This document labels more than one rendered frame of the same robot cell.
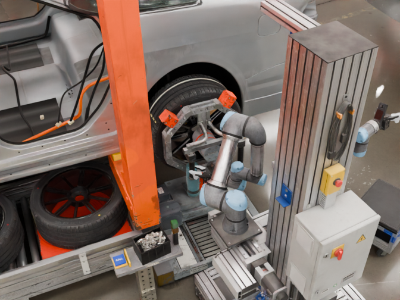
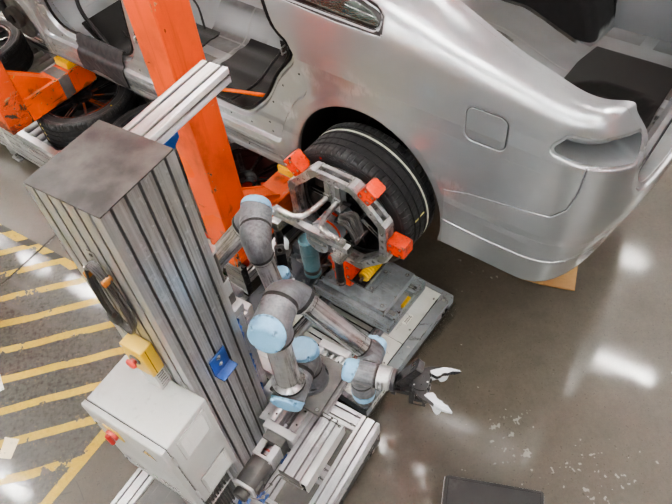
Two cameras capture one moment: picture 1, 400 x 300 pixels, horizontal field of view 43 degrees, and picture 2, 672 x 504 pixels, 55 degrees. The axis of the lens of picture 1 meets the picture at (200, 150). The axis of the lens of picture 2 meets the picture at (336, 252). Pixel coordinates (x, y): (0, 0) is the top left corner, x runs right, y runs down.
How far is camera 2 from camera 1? 250 cm
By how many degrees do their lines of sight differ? 45
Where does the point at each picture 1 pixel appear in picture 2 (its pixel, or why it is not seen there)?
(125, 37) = (140, 17)
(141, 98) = not seen: hidden behind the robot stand
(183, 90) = (337, 142)
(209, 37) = (387, 91)
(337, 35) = (118, 165)
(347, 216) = (145, 413)
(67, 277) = not seen: hidden behind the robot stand
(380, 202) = not seen: outside the picture
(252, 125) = (244, 230)
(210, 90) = (361, 164)
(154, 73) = (315, 96)
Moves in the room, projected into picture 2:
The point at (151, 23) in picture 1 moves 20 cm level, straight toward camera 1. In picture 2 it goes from (310, 26) to (267, 46)
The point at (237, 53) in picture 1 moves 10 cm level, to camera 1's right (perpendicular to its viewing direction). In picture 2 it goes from (429, 141) to (445, 155)
